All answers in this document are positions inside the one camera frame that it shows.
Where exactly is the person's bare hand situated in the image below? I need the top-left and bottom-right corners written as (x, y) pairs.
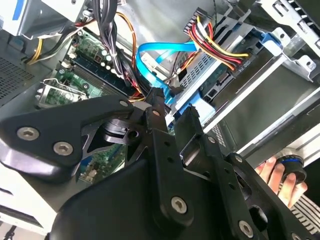
top-left (254, 156), bottom-right (308, 208)

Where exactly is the round black tool blue ring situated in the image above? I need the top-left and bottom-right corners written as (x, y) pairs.
top-left (276, 154), bottom-right (308, 183)

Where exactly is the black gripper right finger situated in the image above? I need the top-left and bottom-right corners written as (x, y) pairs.
top-left (174, 106), bottom-right (320, 240)

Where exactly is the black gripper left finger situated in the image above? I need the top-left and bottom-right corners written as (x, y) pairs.
top-left (0, 87), bottom-right (196, 227)

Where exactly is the hard disk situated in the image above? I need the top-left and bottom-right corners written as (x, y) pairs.
top-left (166, 26), bottom-right (287, 131)

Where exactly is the multicoloured disk power wire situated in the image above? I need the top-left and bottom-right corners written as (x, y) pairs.
top-left (183, 7), bottom-right (251, 73)

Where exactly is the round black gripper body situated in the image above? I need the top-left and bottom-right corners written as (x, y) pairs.
top-left (49, 158), bottom-right (233, 240)

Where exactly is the blue disk wire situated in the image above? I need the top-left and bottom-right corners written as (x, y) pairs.
top-left (136, 41), bottom-right (201, 107)

